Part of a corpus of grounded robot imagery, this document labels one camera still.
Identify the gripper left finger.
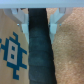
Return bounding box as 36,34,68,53
2,7,31,41

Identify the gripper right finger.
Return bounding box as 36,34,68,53
47,7,74,45

